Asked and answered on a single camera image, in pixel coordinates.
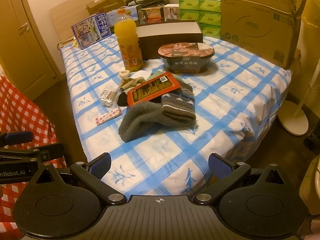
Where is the small brown cardboard box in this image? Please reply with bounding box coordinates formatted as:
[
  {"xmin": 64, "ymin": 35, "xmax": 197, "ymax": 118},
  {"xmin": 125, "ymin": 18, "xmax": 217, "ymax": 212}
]
[{"xmin": 86, "ymin": 0, "xmax": 125, "ymax": 16}]

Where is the black bag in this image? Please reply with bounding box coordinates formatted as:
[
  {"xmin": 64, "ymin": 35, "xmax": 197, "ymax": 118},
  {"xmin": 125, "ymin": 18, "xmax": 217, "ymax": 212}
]
[{"xmin": 125, "ymin": 0, "xmax": 170, "ymax": 7}]

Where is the dark brown box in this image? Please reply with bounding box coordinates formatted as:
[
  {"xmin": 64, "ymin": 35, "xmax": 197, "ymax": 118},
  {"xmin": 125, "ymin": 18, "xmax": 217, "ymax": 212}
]
[{"xmin": 136, "ymin": 20, "xmax": 203, "ymax": 61}]

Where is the large open cardboard box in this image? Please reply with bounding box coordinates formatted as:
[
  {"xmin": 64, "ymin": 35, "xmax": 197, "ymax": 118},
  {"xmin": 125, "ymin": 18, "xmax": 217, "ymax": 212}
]
[{"xmin": 219, "ymin": 0, "xmax": 308, "ymax": 69}]

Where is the pink patterned strip packet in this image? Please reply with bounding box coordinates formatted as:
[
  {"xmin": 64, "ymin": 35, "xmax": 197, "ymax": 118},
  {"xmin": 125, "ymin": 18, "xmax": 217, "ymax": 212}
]
[{"xmin": 94, "ymin": 107, "xmax": 123, "ymax": 126}]

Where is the instant noodle bowl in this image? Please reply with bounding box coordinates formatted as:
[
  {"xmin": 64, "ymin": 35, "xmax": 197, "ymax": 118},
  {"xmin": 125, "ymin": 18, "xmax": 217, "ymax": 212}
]
[{"xmin": 157, "ymin": 42, "xmax": 216, "ymax": 74}]

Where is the dark blue milk carton box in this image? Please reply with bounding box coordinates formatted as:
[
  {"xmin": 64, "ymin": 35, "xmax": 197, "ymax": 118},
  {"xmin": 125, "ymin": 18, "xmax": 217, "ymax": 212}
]
[{"xmin": 71, "ymin": 12, "xmax": 112, "ymax": 50}]

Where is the orange juice bottle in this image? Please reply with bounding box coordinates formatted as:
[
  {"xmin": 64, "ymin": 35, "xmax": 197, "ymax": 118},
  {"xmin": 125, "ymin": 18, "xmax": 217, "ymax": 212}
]
[{"xmin": 114, "ymin": 7, "xmax": 145, "ymax": 72}]

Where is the beige stocking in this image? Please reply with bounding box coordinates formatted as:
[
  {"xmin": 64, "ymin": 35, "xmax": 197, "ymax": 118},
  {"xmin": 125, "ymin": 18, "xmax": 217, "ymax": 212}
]
[{"xmin": 117, "ymin": 76, "xmax": 146, "ymax": 91}]

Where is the grey fuzzy sock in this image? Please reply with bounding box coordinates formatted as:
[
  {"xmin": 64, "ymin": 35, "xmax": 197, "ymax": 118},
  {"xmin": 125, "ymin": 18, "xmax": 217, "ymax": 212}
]
[{"xmin": 118, "ymin": 102, "xmax": 198, "ymax": 143}]

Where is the light wooden headboard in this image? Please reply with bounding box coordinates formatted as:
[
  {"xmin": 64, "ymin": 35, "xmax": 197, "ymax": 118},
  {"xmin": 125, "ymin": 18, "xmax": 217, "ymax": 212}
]
[{"xmin": 49, "ymin": 0, "xmax": 147, "ymax": 42}]

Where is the orange and black packet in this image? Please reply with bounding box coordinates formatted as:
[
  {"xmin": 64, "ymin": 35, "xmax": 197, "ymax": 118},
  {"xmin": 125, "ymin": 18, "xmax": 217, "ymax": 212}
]
[{"xmin": 126, "ymin": 72, "xmax": 181, "ymax": 106}]

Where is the small box with orange picture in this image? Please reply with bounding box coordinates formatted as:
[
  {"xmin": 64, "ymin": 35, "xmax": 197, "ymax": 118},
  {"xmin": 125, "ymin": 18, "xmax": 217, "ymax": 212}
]
[{"xmin": 139, "ymin": 7, "xmax": 167, "ymax": 26}]

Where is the light blue milk carton box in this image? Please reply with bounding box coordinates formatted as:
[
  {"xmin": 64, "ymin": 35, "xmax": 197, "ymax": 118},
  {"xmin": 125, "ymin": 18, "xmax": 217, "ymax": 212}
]
[{"xmin": 106, "ymin": 5, "xmax": 143, "ymax": 27}]

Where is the beige round object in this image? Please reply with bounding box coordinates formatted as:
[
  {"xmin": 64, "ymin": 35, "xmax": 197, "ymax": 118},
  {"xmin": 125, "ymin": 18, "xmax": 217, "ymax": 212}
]
[{"xmin": 299, "ymin": 155, "xmax": 320, "ymax": 217}]

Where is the small white box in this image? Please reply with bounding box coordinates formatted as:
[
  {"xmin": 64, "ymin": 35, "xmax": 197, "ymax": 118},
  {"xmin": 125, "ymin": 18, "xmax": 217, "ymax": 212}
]
[{"xmin": 164, "ymin": 4, "xmax": 181, "ymax": 22}]

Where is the yellow curtain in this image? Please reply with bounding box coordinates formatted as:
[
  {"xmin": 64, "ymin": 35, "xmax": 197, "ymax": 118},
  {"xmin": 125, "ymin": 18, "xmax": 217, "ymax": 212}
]
[{"xmin": 301, "ymin": 0, "xmax": 320, "ymax": 90}]

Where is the white fan stand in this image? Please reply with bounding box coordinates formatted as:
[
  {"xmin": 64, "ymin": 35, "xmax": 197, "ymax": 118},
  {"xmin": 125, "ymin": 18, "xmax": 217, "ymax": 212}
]
[{"xmin": 277, "ymin": 62, "xmax": 320, "ymax": 137}]

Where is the cotton swab pack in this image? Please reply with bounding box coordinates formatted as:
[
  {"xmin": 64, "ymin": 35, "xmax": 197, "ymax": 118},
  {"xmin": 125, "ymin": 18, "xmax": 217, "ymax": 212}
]
[{"xmin": 100, "ymin": 88, "xmax": 118, "ymax": 108}]

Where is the black sock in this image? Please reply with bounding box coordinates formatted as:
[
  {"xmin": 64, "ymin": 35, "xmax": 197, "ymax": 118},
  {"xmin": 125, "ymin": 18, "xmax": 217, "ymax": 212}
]
[{"xmin": 116, "ymin": 90, "xmax": 129, "ymax": 107}]

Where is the stack of green tissue packs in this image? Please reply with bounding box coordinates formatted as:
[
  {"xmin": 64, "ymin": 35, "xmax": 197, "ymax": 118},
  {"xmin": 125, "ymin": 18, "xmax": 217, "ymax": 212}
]
[{"xmin": 178, "ymin": 0, "xmax": 222, "ymax": 39}]

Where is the striped grey knit sock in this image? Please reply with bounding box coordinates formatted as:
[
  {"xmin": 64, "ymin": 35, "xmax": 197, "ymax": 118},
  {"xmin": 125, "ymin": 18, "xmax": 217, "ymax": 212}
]
[
  {"xmin": 175, "ymin": 79, "xmax": 194, "ymax": 97},
  {"xmin": 161, "ymin": 92, "xmax": 196, "ymax": 120}
]

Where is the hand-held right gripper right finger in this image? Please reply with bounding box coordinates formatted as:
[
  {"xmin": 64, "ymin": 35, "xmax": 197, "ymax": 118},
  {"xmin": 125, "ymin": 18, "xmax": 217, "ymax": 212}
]
[{"xmin": 194, "ymin": 152, "xmax": 290, "ymax": 205}]

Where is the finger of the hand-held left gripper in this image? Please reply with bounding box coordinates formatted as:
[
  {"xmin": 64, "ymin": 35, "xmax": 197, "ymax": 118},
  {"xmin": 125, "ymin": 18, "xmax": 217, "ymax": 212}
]
[
  {"xmin": 0, "ymin": 143, "xmax": 66, "ymax": 162},
  {"xmin": 0, "ymin": 131, "xmax": 34, "ymax": 147}
]

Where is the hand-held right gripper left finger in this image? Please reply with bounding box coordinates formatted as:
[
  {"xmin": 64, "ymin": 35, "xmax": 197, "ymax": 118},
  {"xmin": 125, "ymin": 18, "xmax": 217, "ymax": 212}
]
[{"xmin": 30, "ymin": 152, "xmax": 128, "ymax": 205}]

